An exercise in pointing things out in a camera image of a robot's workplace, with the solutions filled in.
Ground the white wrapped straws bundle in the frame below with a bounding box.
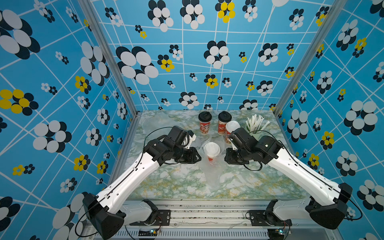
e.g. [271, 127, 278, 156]
[246, 114, 270, 134]

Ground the aluminium rail frame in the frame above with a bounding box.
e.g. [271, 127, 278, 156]
[83, 200, 342, 240]

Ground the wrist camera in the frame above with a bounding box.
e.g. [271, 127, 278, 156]
[184, 131, 196, 150]
[229, 128, 258, 151]

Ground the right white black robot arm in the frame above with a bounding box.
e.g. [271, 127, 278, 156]
[225, 128, 353, 230]

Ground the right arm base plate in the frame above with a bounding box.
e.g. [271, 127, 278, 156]
[246, 210, 292, 227]

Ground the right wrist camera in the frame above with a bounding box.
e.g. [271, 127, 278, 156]
[229, 128, 258, 151]

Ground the right aluminium corner post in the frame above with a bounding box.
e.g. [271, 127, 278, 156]
[274, 0, 347, 118]

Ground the left aluminium corner post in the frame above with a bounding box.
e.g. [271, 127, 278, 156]
[79, 0, 140, 118]

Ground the red cup black lid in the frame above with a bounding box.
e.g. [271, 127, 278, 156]
[218, 111, 232, 135]
[198, 111, 212, 135]

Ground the clear plastic carrier bag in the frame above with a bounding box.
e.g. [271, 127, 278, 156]
[199, 139, 224, 191]

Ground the red cup black lid right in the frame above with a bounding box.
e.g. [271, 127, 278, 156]
[218, 111, 232, 135]

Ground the red cup white lid front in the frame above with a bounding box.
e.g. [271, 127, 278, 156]
[204, 142, 221, 164]

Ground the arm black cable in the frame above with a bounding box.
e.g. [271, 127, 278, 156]
[242, 129, 364, 221]
[74, 126, 175, 238]

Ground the red cup white lid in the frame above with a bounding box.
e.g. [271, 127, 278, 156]
[204, 142, 221, 164]
[225, 121, 241, 144]

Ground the red cup white lid rear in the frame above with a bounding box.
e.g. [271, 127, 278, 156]
[225, 121, 241, 144]

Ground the aluminium corner post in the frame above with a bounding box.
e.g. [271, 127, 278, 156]
[274, 0, 347, 118]
[79, 0, 140, 118]

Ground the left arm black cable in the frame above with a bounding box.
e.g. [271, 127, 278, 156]
[74, 126, 175, 238]

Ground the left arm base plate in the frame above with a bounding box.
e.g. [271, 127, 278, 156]
[129, 210, 171, 226]

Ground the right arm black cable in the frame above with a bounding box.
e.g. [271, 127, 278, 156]
[242, 129, 364, 221]

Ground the red cup black lid left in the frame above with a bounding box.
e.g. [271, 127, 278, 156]
[198, 111, 212, 135]

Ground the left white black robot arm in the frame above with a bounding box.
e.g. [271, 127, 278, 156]
[83, 126, 202, 240]

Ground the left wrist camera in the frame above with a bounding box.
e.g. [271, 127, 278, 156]
[184, 131, 196, 150]

